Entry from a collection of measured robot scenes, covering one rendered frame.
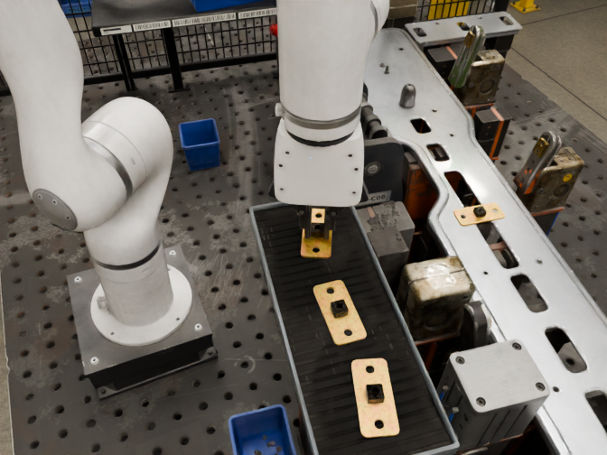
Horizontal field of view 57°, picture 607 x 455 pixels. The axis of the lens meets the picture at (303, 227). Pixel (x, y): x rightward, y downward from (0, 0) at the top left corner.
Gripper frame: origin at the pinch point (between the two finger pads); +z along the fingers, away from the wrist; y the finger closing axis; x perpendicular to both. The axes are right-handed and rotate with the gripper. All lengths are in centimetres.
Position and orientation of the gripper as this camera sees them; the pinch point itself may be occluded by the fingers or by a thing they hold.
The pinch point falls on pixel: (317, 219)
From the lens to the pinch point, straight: 70.6
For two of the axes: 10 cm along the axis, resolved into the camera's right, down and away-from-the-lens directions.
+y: 10.0, 0.5, -0.5
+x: 0.7, -7.4, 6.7
